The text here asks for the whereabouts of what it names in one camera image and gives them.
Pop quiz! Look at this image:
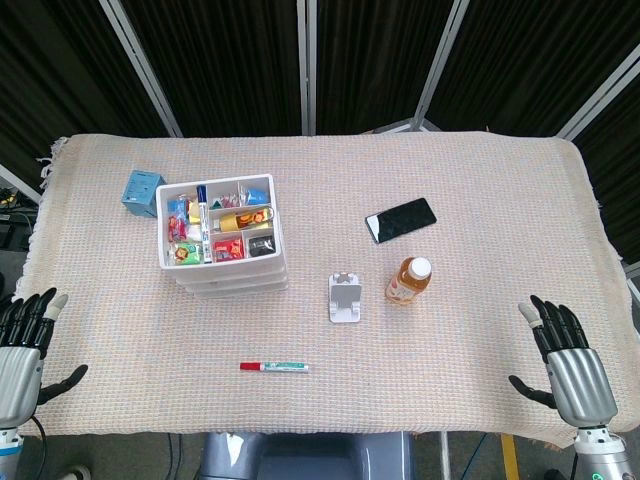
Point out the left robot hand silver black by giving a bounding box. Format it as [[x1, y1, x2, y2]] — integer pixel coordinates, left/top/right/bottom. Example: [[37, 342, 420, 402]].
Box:
[[0, 287, 89, 429]]

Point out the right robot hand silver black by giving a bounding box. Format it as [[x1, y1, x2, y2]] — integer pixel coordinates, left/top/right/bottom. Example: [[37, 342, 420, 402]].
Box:
[[508, 294, 619, 427]]

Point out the white drawer organizer box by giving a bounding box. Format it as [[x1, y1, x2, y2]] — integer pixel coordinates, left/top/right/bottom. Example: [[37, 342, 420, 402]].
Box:
[[155, 173, 291, 300]]

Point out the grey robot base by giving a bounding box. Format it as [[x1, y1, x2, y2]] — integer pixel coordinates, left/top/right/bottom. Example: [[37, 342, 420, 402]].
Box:
[[199, 432, 416, 480]]

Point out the blue cube box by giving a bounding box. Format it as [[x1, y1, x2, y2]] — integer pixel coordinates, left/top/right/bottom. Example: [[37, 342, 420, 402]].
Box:
[[121, 169, 168, 219]]

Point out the beige woven tablecloth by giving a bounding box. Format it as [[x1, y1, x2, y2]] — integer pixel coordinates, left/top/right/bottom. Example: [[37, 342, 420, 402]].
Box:
[[13, 130, 626, 449]]

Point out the orange tea bottle white cap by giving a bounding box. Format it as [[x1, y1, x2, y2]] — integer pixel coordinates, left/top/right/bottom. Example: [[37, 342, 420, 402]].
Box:
[[384, 256, 433, 305]]

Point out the green lion snack packet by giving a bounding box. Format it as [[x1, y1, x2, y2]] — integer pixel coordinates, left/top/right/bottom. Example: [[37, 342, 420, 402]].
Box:
[[172, 242, 204, 265]]

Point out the blue-capped whiteboard marker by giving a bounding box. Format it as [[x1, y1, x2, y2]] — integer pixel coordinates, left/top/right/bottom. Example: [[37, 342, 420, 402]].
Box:
[[196, 184, 214, 264]]

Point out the black smartphone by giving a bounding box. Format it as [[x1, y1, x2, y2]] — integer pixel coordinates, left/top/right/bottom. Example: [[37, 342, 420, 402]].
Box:
[[364, 197, 438, 245]]

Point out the red snack packet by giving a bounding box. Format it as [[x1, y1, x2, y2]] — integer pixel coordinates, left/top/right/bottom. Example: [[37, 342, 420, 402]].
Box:
[[213, 238, 246, 262]]

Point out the white phone stand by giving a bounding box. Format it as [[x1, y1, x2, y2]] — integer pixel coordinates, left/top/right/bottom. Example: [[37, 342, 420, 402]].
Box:
[[327, 271, 364, 325]]

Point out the red-capped whiteboard marker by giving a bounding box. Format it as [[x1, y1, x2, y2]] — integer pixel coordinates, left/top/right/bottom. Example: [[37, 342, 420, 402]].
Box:
[[239, 361, 310, 374]]

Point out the black cable bundle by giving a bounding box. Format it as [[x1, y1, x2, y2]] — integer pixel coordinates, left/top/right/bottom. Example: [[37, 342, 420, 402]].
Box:
[[0, 184, 36, 251]]

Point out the black folding screen white frame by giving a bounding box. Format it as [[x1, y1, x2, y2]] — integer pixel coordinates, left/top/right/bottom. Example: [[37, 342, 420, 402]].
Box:
[[0, 0, 640, 251]]

